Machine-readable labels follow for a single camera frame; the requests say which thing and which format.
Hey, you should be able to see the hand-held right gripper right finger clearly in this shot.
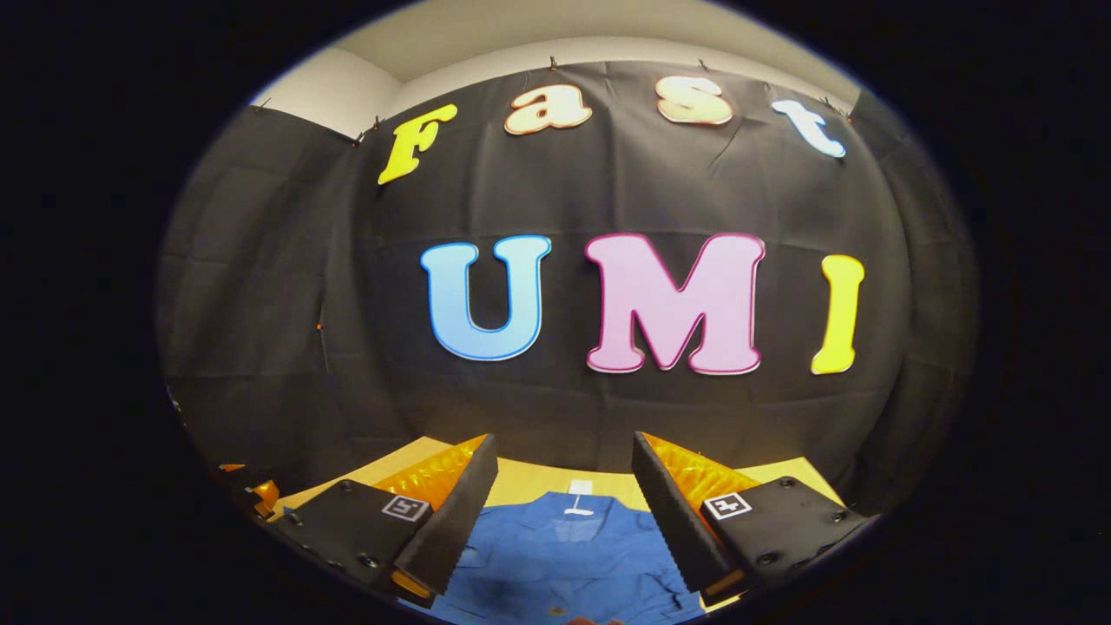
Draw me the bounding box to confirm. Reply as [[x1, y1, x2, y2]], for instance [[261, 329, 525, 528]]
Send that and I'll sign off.
[[631, 431, 874, 607]]

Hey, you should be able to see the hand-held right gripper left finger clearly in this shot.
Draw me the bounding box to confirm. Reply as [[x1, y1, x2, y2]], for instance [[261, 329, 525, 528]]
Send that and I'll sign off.
[[272, 432, 500, 607]]

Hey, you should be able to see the blue jacket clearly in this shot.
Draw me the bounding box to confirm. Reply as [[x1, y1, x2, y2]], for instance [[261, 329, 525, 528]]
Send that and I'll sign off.
[[424, 490, 706, 625]]

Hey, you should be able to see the black backdrop cloth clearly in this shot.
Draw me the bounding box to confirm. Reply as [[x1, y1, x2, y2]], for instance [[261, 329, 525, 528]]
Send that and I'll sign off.
[[156, 59, 982, 522]]

